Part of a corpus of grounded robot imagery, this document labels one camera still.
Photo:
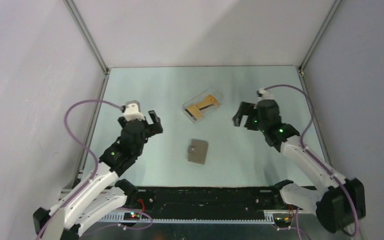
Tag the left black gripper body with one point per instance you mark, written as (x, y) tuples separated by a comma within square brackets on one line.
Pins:
[(146, 128)]

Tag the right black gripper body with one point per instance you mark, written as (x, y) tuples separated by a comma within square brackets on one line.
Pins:
[(261, 124)]

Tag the clear plastic card box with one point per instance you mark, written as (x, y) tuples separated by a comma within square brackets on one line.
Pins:
[(198, 98)]

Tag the grey card holder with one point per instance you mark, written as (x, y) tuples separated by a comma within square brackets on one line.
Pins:
[(197, 151)]

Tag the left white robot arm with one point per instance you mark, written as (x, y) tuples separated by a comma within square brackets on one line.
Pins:
[(103, 191)]

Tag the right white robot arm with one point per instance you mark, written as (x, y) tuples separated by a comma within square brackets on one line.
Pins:
[(336, 200)]

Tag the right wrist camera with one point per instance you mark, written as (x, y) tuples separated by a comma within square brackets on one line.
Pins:
[(264, 94)]

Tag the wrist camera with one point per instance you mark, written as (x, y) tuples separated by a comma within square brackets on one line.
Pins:
[(131, 111), (264, 94)]

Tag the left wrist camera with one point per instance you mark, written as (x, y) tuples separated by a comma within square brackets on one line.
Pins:
[(131, 111)]

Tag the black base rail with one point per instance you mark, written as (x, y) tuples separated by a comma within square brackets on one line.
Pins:
[(206, 201)]

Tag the grey cable duct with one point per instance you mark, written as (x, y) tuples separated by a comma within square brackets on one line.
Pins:
[(130, 217)]

